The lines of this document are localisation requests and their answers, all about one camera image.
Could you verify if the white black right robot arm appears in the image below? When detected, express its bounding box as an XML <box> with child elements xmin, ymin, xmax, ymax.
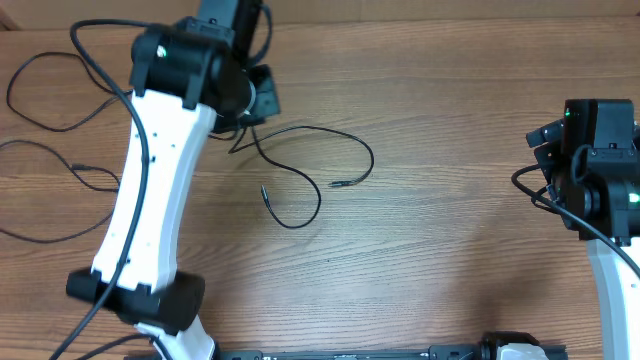
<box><xmin>526</xmin><ymin>99</ymin><xmax>639</xmax><ymax>360</ymax></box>

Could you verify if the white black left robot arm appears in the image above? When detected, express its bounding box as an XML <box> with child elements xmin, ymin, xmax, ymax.
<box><xmin>66</xmin><ymin>1</ymin><xmax>279</xmax><ymax>359</ymax></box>

